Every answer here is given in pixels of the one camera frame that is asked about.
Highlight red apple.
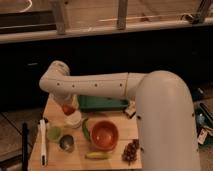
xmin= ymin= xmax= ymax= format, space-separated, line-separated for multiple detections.
xmin=62 ymin=104 xmax=75 ymax=116

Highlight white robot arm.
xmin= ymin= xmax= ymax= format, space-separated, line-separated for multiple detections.
xmin=39 ymin=61 xmax=201 ymax=171

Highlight green plastic cup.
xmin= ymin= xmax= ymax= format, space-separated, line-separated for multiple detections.
xmin=47 ymin=126 xmax=61 ymax=142

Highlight small metal cup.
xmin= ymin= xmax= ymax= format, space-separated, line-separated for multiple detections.
xmin=59 ymin=135 xmax=74 ymax=152

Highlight green plastic tray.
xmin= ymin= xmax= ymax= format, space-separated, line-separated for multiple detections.
xmin=78 ymin=95 xmax=129 ymax=112

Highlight green chili pepper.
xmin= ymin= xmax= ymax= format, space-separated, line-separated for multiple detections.
xmin=82 ymin=118 xmax=91 ymax=142

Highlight orange bowl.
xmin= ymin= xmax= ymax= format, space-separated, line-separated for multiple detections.
xmin=90 ymin=120 xmax=119 ymax=151

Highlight black pole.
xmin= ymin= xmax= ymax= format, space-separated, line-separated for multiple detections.
xmin=22 ymin=123 xmax=28 ymax=171

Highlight yellow banana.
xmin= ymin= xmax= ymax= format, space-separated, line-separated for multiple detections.
xmin=85 ymin=152 xmax=111 ymax=159

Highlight brown black block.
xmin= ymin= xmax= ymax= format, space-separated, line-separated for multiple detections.
xmin=124 ymin=102 xmax=136 ymax=119

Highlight dark red grapes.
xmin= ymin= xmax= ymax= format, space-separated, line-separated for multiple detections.
xmin=122 ymin=139 xmax=139 ymax=164

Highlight green bin with clutter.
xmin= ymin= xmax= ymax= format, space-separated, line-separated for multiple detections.
xmin=195 ymin=103 xmax=213 ymax=146

